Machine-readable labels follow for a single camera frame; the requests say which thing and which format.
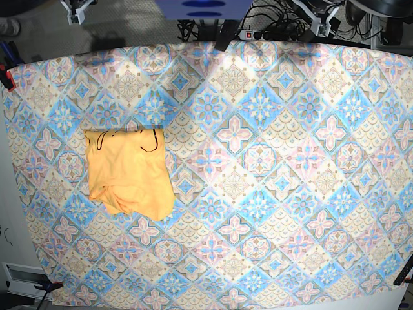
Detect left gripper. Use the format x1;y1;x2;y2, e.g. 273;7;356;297
292;0;343;37

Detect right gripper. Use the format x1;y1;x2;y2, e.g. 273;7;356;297
59;0;97;25

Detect orange T-shirt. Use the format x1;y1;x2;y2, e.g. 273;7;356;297
85;129;175;221

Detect white power strip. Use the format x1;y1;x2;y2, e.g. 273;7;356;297
238;30;277;41

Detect white blue logo panel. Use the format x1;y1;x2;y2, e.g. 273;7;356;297
155;0;252;20

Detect black table clamp top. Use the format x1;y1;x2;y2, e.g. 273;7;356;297
214;19;240;52

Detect patterned blue tablecloth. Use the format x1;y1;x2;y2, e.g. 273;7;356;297
1;41;412;309

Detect white vent box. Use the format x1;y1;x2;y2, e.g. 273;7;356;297
1;262;48;300

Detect orange-tipped clamp bottom left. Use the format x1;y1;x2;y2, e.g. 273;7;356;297
34;281;63;293

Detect black clamp bottom right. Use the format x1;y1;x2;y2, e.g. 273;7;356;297
393;265;412;286

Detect tangled black cables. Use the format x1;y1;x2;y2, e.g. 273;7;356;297
177;0;388;45

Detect red-handled clamp left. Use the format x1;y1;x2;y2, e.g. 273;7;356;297
0;63;16;92

